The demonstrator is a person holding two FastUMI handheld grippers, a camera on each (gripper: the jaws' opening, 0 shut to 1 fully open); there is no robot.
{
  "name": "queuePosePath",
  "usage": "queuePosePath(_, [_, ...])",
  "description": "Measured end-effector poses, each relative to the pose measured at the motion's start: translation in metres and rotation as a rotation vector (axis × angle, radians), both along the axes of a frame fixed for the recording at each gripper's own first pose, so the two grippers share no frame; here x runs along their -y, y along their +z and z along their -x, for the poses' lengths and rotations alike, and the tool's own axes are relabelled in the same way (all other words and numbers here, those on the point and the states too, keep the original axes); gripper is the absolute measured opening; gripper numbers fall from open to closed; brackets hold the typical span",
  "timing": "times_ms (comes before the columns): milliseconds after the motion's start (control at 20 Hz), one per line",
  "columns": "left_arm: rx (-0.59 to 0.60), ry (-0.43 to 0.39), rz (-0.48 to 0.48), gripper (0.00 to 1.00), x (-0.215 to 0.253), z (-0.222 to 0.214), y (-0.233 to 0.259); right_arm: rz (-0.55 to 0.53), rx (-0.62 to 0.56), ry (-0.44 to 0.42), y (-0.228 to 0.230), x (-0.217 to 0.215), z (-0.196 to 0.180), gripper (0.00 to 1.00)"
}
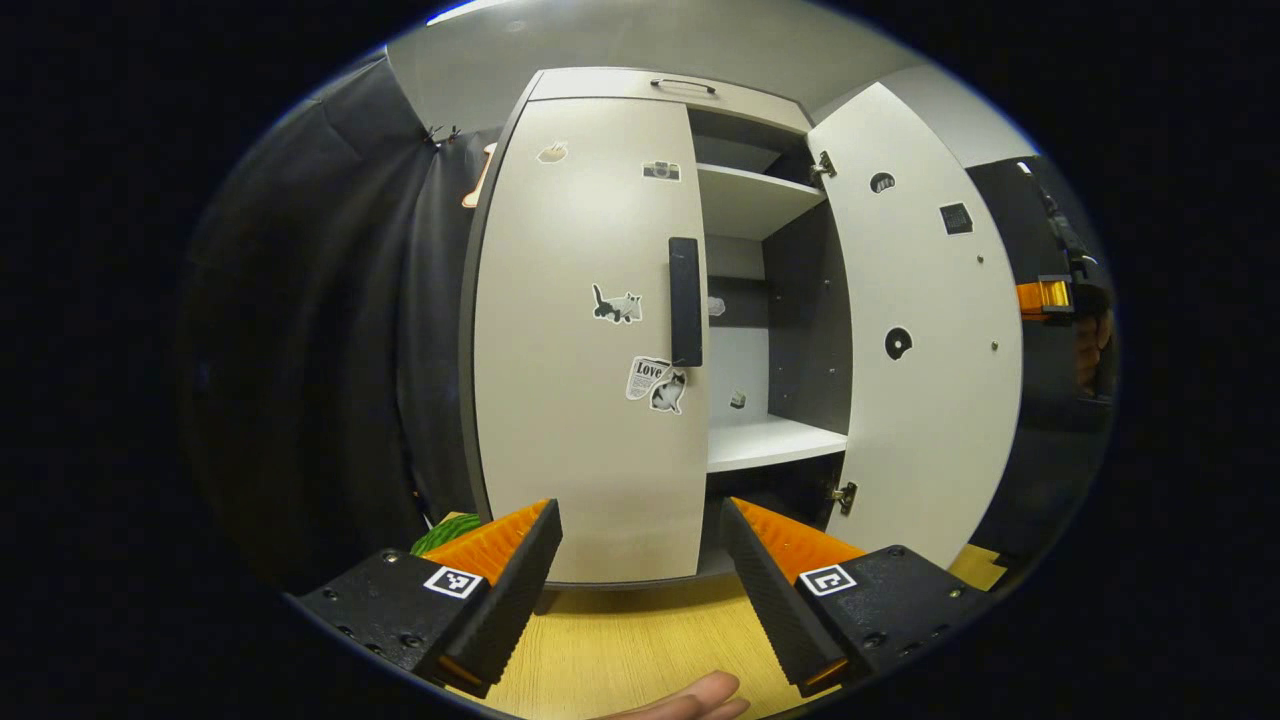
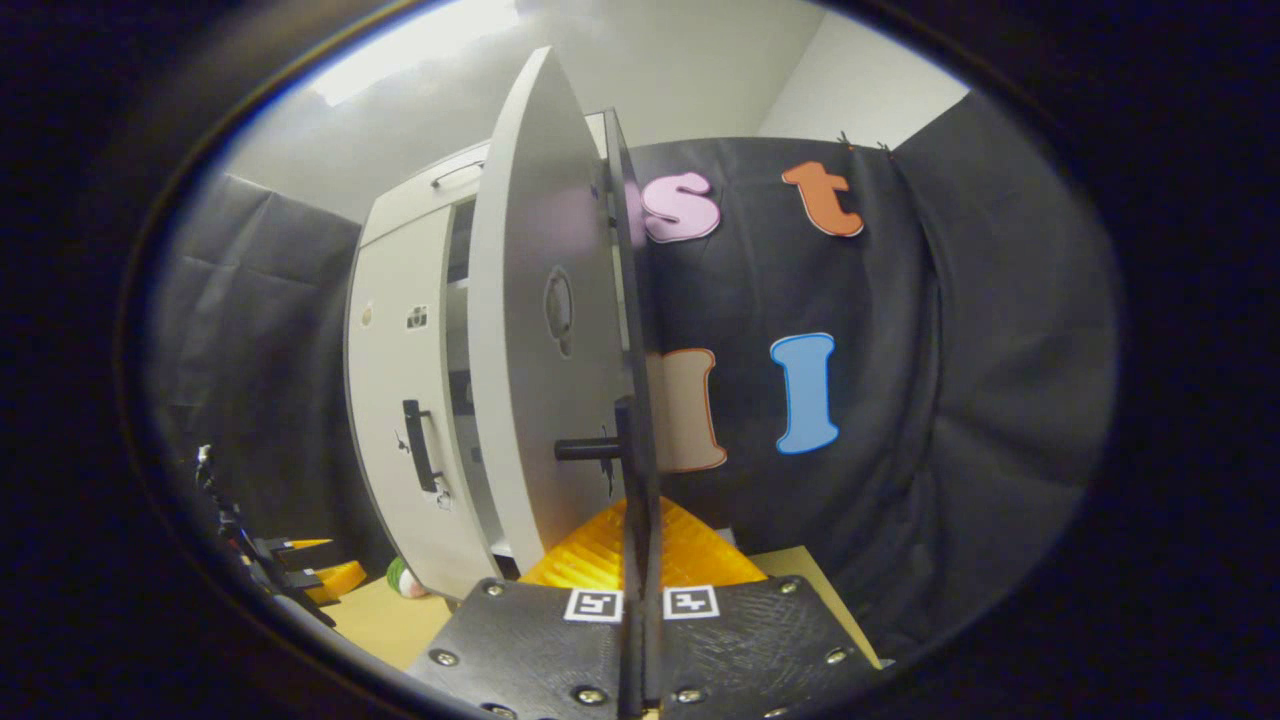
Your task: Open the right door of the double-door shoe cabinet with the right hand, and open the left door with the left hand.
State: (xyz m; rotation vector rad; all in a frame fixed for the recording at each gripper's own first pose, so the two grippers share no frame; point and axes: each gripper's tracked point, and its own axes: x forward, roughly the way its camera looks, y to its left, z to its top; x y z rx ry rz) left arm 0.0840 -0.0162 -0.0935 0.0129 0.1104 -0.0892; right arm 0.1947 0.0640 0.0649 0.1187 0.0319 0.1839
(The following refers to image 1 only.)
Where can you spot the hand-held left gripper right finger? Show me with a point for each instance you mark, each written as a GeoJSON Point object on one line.
{"type": "Point", "coordinates": [775, 610]}

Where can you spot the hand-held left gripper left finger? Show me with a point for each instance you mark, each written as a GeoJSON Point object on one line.
{"type": "Point", "coordinates": [515, 600]}

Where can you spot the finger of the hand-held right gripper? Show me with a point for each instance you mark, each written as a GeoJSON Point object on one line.
{"type": "Point", "coordinates": [1035, 298]}

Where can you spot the black cat sticker cabinet door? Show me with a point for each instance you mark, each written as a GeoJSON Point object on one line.
{"type": "Point", "coordinates": [930, 420]}

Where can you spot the camera sticker shoe cabinet door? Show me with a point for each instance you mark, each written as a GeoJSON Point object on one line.
{"type": "Point", "coordinates": [560, 400]}

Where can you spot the white double-door shoe cabinet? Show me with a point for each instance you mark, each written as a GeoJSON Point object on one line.
{"type": "Point", "coordinates": [800, 330]}

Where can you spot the metal door hinge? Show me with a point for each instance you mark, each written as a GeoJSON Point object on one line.
{"type": "Point", "coordinates": [844, 497]}
{"type": "Point", "coordinates": [823, 167]}

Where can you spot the white cabinet shelf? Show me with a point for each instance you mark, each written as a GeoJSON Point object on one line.
{"type": "Point", "coordinates": [770, 440]}
{"type": "Point", "coordinates": [750, 200]}

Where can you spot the green striped object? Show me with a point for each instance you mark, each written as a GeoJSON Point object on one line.
{"type": "Point", "coordinates": [445, 535]}

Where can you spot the small black cloth clip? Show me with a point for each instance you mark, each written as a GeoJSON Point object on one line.
{"type": "Point", "coordinates": [434, 134]}

